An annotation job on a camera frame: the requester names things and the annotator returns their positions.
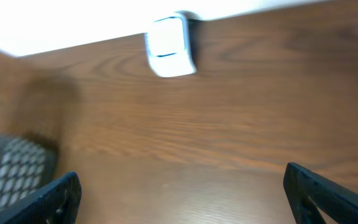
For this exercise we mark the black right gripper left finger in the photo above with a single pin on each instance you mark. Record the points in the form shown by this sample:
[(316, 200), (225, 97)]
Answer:
[(56, 202)]

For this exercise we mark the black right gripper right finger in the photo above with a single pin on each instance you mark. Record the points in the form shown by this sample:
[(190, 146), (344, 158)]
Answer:
[(308, 193)]

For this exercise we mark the white barcode scanner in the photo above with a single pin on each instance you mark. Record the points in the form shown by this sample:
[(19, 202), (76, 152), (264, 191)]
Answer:
[(169, 47)]

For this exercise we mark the grey plastic mesh basket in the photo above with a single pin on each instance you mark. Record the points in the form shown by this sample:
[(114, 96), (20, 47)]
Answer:
[(25, 166)]

